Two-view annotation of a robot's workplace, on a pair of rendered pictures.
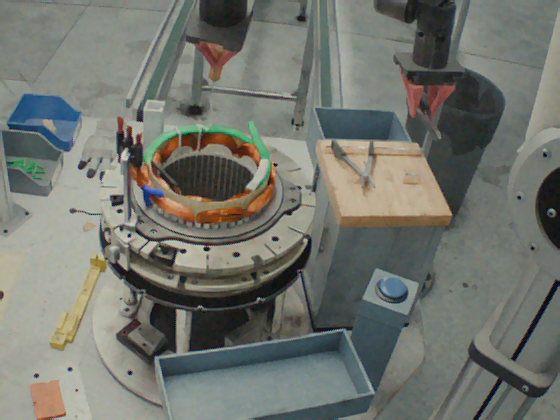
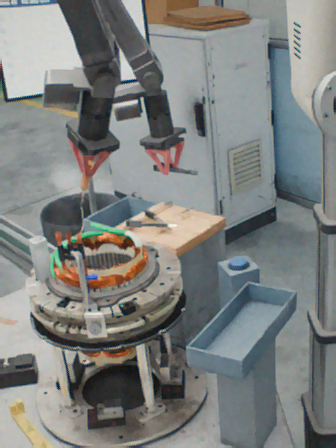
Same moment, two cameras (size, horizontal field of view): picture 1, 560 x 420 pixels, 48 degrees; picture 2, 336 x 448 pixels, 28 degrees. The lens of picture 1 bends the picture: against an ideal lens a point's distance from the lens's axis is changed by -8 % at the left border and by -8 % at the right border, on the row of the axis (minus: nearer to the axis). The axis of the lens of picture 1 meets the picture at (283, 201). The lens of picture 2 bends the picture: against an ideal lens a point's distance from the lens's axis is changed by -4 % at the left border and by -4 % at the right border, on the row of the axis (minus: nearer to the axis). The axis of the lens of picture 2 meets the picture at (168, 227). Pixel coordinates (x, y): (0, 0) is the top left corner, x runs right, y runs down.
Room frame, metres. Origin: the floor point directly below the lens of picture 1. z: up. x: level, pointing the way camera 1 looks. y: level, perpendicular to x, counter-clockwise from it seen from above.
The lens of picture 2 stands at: (-0.35, 0.68, 1.76)
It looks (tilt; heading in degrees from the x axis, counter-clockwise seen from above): 25 degrees down; 326
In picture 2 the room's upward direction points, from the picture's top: 6 degrees counter-clockwise
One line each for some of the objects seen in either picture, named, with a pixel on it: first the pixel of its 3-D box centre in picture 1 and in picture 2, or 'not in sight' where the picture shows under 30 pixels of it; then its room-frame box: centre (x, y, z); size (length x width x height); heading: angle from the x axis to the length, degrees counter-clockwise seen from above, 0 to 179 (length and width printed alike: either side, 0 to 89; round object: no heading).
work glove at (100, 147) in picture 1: (107, 146); not in sight; (1.24, 0.43, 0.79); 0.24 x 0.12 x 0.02; 4
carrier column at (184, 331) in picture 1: (183, 336); (145, 375); (0.64, 0.12, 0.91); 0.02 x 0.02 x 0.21
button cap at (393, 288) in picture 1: (392, 287); (238, 262); (0.69, -0.18, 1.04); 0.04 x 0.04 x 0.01
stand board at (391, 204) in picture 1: (381, 181); (168, 228); (0.92, -0.16, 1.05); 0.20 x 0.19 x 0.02; 14
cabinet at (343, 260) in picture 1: (364, 243); (173, 280); (0.92, -0.16, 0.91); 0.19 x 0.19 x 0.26; 14
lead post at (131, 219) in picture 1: (130, 192); (85, 280); (0.67, 0.20, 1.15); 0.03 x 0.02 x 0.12; 178
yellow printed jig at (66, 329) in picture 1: (78, 299); (33, 434); (0.76, 0.34, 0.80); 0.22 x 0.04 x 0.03; 177
